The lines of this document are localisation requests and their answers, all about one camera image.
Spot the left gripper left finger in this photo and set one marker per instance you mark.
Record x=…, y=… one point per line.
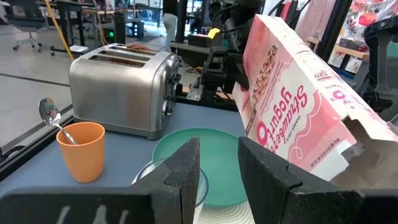
x=177, y=186

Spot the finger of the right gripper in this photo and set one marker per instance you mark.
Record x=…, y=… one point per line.
x=231, y=68
x=243, y=77

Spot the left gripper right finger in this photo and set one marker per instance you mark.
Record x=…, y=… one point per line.
x=280, y=193

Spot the pink strawberry yogurt cereal box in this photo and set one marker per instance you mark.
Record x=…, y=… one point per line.
x=295, y=102

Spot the brown bagel half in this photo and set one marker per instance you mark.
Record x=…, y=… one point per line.
x=138, y=46

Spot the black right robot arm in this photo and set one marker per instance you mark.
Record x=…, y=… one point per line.
x=241, y=18

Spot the black perforated electronics box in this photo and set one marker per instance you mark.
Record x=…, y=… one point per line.
x=200, y=40

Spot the clear drinking glass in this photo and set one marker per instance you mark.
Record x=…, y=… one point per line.
x=149, y=170

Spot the metal mounting plate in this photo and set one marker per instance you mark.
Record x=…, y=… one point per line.
x=195, y=92

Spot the green round plate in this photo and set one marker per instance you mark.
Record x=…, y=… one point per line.
x=217, y=161

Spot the white round placemat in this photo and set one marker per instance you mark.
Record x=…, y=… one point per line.
x=227, y=216

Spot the person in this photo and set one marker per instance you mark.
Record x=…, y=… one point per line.
x=169, y=28

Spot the orange plastic cup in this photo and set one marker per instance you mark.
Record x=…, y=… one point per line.
x=82, y=155

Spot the silver four-slot toaster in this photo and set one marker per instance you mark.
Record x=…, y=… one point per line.
x=118, y=96

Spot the black computer tower green light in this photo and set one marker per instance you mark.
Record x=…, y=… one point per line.
x=113, y=28

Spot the black equipment stand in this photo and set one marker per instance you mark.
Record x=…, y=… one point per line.
x=377, y=62

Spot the floral print cloth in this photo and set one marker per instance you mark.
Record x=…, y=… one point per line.
x=367, y=15

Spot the metal spoon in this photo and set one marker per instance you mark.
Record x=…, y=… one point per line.
x=48, y=112

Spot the black-legged workbench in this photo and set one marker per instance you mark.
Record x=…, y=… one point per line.
x=66, y=25

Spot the office chair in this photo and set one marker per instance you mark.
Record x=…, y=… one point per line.
x=28, y=18

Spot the black diagonal frame strut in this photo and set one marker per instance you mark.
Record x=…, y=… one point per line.
x=334, y=29

